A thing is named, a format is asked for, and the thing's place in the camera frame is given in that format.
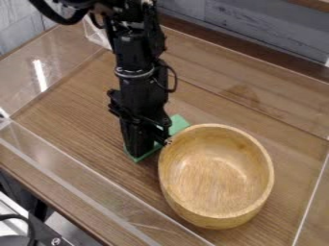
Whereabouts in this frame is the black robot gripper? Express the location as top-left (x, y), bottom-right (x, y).
top-left (108, 63), bottom-right (177, 158)

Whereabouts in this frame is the green rectangular block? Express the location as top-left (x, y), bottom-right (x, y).
top-left (124, 114), bottom-right (189, 163)

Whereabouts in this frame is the light wooden bowl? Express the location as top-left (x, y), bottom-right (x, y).
top-left (157, 124), bottom-right (275, 230)

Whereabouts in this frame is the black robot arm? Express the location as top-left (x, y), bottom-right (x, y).
top-left (28, 0), bottom-right (177, 159)

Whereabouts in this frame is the clear acrylic tray wall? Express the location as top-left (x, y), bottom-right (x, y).
top-left (0, 17), bottom-right (329, 246)

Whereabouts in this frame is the clear acrylic corner bracket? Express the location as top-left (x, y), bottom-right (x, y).
top-left (81, 15), bottom-right (112, 50)

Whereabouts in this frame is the black cable lower left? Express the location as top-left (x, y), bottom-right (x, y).
top-left (0, 212), bottom-right (40, 246)

